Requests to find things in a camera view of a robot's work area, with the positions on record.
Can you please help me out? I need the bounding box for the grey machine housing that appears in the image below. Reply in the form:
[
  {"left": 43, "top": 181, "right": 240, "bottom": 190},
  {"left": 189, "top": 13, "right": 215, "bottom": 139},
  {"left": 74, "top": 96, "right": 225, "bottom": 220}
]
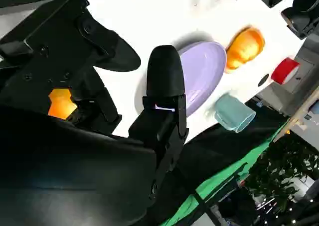
[{"left": 256, "top": 33, "right": 319, "bottom": 117}]

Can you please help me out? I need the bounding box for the light wooden slat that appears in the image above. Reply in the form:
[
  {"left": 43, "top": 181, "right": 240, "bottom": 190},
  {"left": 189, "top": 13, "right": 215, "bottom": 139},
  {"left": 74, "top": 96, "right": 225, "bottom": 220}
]
[{"left": 273, "top": 88, "right": 319, "bottom": 143}]

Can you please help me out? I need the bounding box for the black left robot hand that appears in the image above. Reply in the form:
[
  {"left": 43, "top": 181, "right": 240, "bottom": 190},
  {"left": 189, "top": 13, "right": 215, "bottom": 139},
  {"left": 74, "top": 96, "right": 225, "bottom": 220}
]
[{"left": 258, "top": 0, "right": 319, "bottom": 40}]

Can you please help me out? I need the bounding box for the pale green mug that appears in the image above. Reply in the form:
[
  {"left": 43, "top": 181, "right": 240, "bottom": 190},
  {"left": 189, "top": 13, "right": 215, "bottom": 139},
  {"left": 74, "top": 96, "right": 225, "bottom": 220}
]
[{"left": 214, "top": 93, "right": 257, "bottom": 133}]

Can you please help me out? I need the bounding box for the green cloth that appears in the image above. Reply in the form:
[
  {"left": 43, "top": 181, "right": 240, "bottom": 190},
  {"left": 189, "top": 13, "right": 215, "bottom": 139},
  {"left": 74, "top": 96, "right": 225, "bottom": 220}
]
[{"left": 159, "top": 122, "right": 287, "bottom": 226}]

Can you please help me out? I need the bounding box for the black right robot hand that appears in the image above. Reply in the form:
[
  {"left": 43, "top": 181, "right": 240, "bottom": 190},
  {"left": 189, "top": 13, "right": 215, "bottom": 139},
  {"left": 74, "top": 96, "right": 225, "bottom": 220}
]
[{"left": 0, "top": 0, "right": 189, "bottom": 226}]

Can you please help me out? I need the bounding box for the black cloth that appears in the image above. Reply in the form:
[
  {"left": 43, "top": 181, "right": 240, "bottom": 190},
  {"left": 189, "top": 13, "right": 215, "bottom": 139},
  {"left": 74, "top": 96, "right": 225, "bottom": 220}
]
[{"left": 174, "top": 98, "right": 287, "bottom": 207}]

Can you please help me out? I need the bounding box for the lilac plate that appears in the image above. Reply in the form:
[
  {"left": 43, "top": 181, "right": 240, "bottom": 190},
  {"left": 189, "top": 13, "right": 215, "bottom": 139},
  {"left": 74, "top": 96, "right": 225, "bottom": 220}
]
[{"left": 176, "top": 41, "right": 228, "bottom": 117}]

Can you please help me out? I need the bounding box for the green leafy plant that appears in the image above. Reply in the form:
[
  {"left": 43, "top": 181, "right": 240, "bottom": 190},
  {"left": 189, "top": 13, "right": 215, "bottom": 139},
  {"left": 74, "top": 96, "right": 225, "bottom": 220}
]
[{"left": 246, "top": 133, "right": 319, "bottom": 212}]

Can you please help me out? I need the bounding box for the black round disc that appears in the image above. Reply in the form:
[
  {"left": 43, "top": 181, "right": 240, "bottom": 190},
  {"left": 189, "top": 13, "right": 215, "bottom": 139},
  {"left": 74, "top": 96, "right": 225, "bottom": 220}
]
[{"left": 258, "top": 73, "right": 271, "bottom": 87}]

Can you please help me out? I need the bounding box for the orange toy bread roll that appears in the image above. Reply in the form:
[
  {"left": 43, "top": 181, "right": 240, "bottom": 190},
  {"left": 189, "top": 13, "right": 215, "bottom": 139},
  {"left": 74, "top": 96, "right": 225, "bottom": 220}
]
[
  {"left": 47, "top": 87, "right": 78, "bottom": 121},
  {"left": 225, "top": 26, "right": 265, "bottom": 74}
]

